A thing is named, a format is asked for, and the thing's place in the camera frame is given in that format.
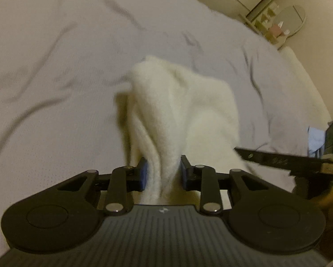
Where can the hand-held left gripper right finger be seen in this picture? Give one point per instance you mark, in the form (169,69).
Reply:
(184,175)

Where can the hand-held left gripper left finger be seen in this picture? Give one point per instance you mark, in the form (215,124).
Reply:
(143,176)

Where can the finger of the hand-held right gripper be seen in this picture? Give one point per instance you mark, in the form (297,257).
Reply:
(277,160)

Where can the cream sweater with blue stripes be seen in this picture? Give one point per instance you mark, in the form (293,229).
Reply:
(183,111)

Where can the person's right hand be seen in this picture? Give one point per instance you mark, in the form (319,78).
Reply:
(332,200)

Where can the light blue shirt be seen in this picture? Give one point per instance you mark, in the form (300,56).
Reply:
(315,141)

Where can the long cream pillow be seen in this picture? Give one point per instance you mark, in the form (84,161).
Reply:
(305,83)

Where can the pink tissue box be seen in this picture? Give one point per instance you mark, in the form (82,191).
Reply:
(275,30)

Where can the oval mirror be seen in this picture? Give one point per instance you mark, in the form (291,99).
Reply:
(293,19)

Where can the white bedside shelf unit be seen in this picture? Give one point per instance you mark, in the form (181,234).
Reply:
(266,30)

